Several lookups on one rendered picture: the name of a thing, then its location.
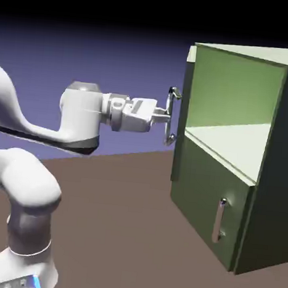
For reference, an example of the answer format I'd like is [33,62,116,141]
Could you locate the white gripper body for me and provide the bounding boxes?
[119,96,159,136]

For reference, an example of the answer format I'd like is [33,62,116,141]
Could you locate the curved silver door handle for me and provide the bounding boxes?
[162,86,183,147]
[210,196,230,245]

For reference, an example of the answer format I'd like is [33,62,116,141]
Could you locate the green cabinet door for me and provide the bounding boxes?
[163,133,261,275]
[169,44,198,184]

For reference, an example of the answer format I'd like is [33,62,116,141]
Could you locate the green cabinet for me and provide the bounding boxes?
[162,38,288,281]

